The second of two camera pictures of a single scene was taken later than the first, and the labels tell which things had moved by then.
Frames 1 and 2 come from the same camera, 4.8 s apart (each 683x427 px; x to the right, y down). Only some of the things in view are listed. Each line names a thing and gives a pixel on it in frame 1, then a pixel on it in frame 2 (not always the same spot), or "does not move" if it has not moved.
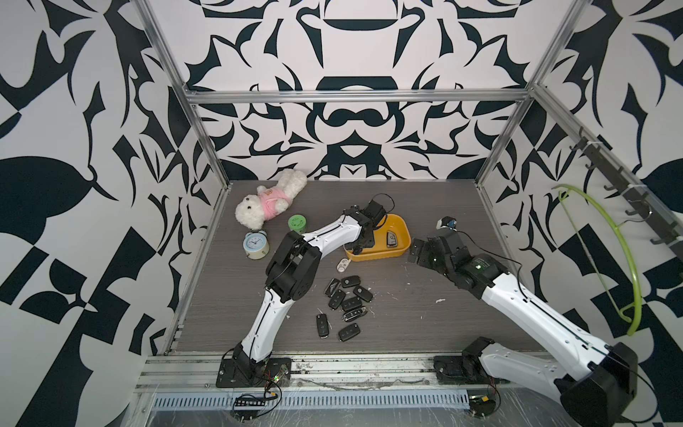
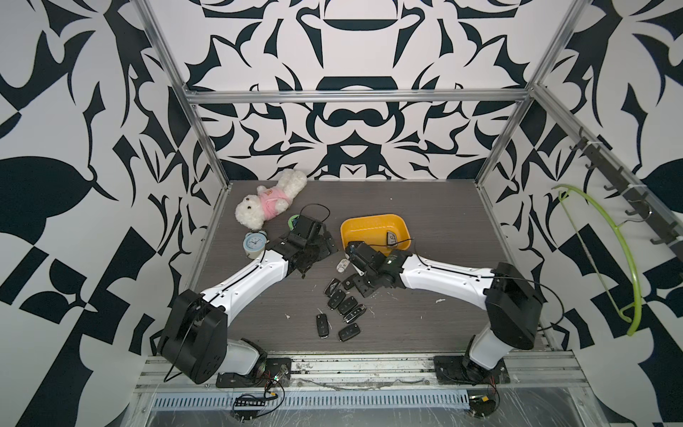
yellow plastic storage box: (381, 251) does not move
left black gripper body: (369, 242) to (320, 250)
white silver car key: (342, 264) does not move
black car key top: (350, 281) does not move
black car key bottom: (349, 332) does not move
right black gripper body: (427, 256) to (365, 281)
